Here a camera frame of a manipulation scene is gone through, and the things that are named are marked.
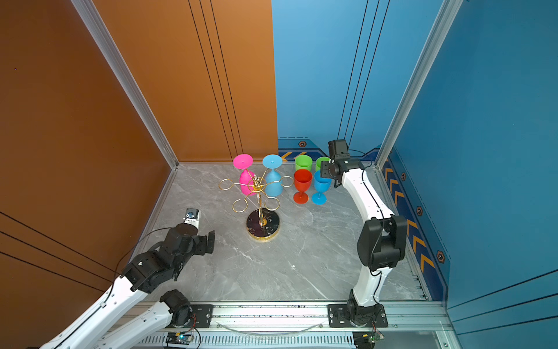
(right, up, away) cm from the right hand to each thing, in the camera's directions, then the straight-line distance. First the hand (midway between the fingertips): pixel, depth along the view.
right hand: (329, 169), depth 91 cm
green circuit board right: (+8, -57, -21) cm, 61 cm away
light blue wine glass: (-3, -7, +1) cm, 8 cm away
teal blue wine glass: (-23, -6, -5) cm, 25 cm away
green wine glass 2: (-3, +2, +8) cm, 9 cm away
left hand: (-48, -22, -16) cm, 55 cm away
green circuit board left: (-53, -57, -20) cm, 81 cm away
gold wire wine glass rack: (-28, -24, +2) cm, 37 cm away
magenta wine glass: (-32, -6, -15) cm, 36 cm away
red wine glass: (-11, -4, +2) cm, 12 cm away
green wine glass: (-10, +4, +10) cm, 14 cm away
